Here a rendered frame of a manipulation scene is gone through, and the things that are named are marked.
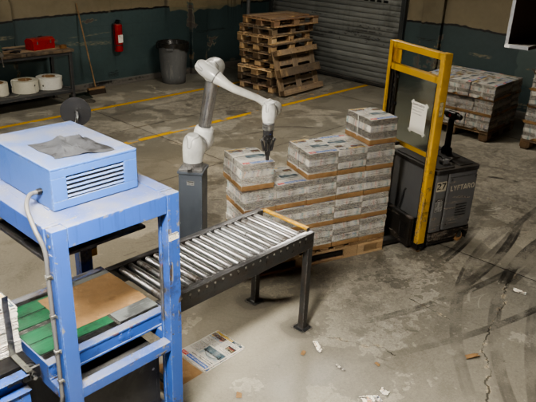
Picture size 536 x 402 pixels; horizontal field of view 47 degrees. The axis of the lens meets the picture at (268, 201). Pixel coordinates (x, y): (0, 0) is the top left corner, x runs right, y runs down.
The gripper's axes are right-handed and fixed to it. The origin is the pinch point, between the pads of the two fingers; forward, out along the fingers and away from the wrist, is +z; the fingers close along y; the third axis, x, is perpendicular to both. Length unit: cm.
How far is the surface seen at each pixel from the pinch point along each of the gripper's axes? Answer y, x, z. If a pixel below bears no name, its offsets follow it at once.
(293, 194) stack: -35, -18, 44
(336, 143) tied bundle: -85, -35, 11
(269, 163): -9.0, -13.5, 12.5
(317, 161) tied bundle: -56, -18, 18
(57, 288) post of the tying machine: 177, 149, -12
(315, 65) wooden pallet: -409, -603, 73
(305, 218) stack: -48, -18, 69
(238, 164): 13.7, -22.6, 13.3
